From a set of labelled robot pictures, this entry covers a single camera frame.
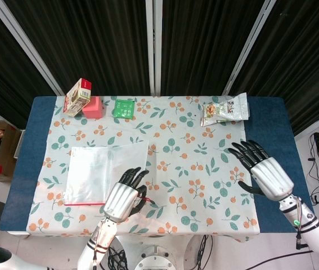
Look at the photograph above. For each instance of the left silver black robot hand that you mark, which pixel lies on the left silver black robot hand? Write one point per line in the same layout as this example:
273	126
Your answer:
121	201

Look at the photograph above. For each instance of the black pleated curtain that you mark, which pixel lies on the black pleated curtain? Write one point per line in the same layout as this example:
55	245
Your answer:
91	36

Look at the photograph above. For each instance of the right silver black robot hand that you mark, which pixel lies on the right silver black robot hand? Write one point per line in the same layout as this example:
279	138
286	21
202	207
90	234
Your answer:
271	177

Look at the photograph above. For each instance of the white orange-fruit print tablecloth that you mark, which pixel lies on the white orange-fruit print tablecloth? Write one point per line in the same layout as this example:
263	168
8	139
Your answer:
181	157

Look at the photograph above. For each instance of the blue padded table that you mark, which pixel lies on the blue padded table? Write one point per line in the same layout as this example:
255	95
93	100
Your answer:
269	146

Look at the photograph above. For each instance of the clear zip bag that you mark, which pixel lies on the clear zip bag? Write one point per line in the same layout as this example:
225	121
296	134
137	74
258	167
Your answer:
89	174

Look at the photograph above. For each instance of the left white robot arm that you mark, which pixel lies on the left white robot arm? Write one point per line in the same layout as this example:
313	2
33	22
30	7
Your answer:
100	242

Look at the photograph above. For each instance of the white frame post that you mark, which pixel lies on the white frame post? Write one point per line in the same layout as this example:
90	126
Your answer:
29	47
252	45
153	45

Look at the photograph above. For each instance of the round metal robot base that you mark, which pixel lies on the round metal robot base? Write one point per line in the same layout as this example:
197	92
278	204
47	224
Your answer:
155	258

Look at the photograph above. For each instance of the green sachet packet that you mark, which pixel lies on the green sachet packet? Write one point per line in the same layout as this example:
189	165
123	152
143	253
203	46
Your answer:
124	109

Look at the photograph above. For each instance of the brown red drink carton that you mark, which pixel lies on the brown red drink carton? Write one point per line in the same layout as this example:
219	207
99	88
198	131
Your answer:
76	99

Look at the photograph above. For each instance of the silver green nut snack bag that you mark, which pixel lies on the silver green nut snack bag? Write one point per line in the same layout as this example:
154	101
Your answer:
224	111

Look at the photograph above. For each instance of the pink foam cube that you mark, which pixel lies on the pink foam cube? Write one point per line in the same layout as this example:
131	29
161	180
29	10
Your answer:
93	108

